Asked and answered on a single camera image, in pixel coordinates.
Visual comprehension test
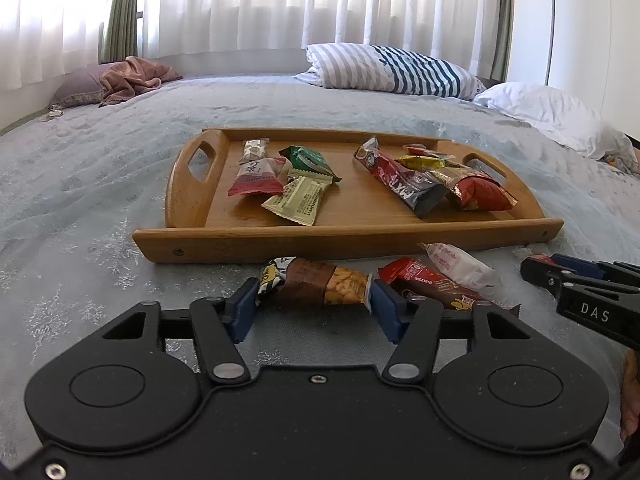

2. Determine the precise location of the dark red chocolate bar packet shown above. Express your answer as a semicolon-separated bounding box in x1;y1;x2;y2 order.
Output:
378;257;496;311

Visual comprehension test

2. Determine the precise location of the brown biscuit snack packet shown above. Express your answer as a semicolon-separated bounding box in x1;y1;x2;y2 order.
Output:
257;257;372;310

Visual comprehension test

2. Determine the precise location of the long dark red snack bag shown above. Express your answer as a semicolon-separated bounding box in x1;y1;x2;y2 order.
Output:
354;136;449;219

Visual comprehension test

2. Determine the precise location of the red peanut snack bag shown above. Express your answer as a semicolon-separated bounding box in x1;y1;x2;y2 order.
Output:
428;166;518;211

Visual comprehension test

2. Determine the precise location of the gold foil snack packet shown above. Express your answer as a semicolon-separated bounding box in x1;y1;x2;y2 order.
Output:
262;169;333;226

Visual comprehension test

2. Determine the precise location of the red white snack packet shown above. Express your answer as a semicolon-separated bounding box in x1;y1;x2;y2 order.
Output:
228;156;292;196

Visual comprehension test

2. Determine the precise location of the yellow snack packet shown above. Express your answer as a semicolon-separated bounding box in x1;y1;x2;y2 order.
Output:
396;154;460;171

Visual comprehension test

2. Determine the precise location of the red slim snack packet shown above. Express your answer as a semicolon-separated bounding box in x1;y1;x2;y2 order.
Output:
404;143;451;158

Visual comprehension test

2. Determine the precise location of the beige nut bar packet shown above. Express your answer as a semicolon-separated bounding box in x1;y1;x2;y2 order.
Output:
239;138;269;165

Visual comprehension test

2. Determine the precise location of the green snack packet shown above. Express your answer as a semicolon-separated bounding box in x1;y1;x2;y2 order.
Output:
279;145;342;183

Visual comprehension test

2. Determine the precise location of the person's right hand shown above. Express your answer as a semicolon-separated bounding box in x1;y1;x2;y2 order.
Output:
620;350;640;442

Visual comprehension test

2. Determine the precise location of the white translucent snack packet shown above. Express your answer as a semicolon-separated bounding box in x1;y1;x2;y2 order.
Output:
419;243;501;292

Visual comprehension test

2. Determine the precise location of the wooden serving tray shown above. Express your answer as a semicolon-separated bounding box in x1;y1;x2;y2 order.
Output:
132;128;563;263

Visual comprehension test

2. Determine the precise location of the white pillow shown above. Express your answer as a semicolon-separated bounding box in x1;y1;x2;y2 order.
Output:
473;82;638;171

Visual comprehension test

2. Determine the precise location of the light blue bedspread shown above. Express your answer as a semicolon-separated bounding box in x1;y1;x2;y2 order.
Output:
1;77;639;466

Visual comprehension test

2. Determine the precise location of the green drape right side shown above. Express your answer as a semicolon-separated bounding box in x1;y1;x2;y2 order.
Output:
490;0;514;82

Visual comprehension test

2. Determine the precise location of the striped pillow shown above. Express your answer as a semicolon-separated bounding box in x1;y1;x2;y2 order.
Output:
296;42;486;101

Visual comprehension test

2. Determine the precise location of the pink crumpled cloth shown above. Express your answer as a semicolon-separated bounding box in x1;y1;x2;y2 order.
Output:
99;56;182;106

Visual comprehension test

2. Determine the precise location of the small object by pillow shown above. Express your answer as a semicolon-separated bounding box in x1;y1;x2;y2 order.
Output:
39;108;64;122

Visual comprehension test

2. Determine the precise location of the purple pillow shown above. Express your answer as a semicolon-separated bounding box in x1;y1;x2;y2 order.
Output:
50;63;113;108

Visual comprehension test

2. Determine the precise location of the green drape curtain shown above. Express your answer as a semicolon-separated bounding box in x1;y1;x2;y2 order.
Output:
99;0;138;63

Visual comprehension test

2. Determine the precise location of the white sheer curtain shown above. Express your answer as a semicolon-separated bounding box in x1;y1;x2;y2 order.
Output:
1;0;499;91

